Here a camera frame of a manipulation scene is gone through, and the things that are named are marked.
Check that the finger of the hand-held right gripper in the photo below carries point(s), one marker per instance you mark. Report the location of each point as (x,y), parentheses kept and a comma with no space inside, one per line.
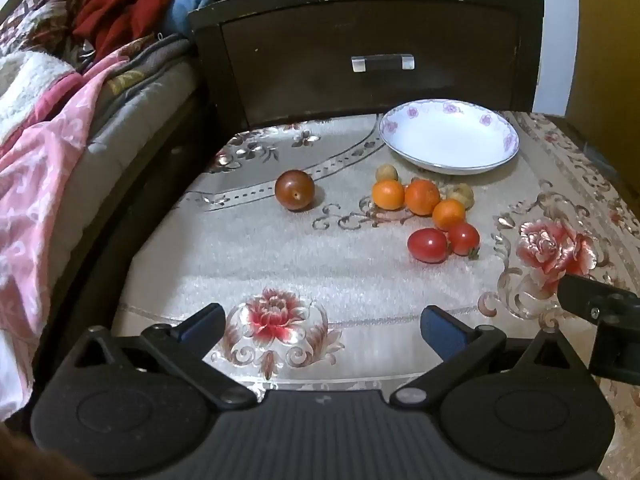
(620,355)
(580,297)

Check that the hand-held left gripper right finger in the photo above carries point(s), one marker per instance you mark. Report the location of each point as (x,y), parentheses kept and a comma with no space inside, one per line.
(440,332)

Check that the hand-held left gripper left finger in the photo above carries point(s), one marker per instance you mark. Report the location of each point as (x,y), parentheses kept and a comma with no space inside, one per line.
(200,327)

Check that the oval red cherry tomato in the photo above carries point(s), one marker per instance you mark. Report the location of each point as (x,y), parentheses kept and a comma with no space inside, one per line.
(426,246)

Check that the round red cherry tomato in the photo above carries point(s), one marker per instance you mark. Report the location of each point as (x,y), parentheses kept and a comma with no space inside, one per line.
(464,238)

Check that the small orange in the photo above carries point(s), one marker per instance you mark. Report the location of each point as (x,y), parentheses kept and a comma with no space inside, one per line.
(388,195)
(448,215)

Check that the large orange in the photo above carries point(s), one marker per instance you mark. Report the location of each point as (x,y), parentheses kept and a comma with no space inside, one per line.
(422,197)

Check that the brown longan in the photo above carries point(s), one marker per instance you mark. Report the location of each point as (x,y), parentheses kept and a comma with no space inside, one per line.
(387,172)
(463,194)

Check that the dark red plum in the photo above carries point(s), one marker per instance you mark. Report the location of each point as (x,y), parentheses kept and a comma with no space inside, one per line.
(294,190)

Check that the white floral plate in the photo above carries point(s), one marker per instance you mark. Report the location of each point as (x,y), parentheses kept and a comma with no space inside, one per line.
(445,135)

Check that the pink blanket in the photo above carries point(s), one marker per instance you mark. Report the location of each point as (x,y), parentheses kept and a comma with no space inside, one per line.
(40,190)

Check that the grey floral quilt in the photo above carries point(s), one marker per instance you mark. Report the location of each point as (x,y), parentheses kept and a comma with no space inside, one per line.
(135,110)

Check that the dark wooden drawer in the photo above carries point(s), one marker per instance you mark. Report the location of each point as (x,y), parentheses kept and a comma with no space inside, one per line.
(300,85)

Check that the wooden cabinet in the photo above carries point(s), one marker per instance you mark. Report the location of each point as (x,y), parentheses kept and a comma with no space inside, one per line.
(607,35)

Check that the white fleece blanket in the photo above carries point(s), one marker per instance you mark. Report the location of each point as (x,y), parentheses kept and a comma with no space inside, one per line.
(25,85)

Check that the blue cloth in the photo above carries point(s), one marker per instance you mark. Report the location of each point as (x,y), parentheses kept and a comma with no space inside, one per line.
(187,7)

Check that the red cloth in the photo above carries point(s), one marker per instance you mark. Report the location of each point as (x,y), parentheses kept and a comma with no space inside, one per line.
(130,10)

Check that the patterned pillow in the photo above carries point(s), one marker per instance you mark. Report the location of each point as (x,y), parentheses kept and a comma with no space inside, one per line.
(40,10)

